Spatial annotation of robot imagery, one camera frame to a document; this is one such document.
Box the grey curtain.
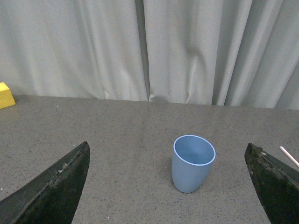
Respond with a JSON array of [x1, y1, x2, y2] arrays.
[[0, 0, 299, 109]]

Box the yellow foam block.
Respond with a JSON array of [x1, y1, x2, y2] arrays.
[[0, 82, 15, 109]]

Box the blue plastic cup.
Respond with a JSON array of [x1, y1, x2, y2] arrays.
[[171, 135, 216, 193]]

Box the white chopstick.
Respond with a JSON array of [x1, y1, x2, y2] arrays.
[[279, 146, 299, 168]]

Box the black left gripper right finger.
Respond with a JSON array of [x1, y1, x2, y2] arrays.
[[244, 143, 299, 224]]

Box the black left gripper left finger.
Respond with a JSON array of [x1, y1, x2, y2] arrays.
[[0, 141, 90, 224]]

